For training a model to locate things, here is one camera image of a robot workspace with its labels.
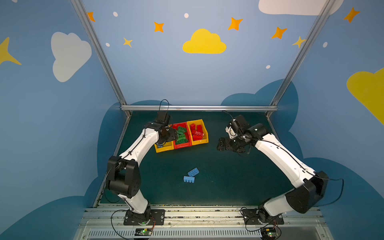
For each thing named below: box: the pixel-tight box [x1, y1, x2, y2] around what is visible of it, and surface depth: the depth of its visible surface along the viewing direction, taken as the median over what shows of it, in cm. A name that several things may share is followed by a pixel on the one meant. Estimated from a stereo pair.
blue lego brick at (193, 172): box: [187, 167, 200, 177], surface depth 90 cm
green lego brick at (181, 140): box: [176, 137, 188, 145], surface depth 103 cm
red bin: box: [172, 121, 193, 146], surface depth 108 cm
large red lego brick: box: [192, 131, 205, 141], surface depth 105 cm
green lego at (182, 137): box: [178, 134, 187, 140], surface depth 103 cm
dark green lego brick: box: [177, 126, 187, 135], surface depth 109 cm
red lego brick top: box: [190, 123, 197, 135], surface depth 110 cm
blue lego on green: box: [183, 176, 195, 183], surface depth 87 cm
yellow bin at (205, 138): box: [186, 119, 209, 146], surface depth 103 cm
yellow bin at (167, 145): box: [154, 140, 175, 153], surface depth 99 cm
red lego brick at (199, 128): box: [197, 124, 203, 133], surface depth 110 cm
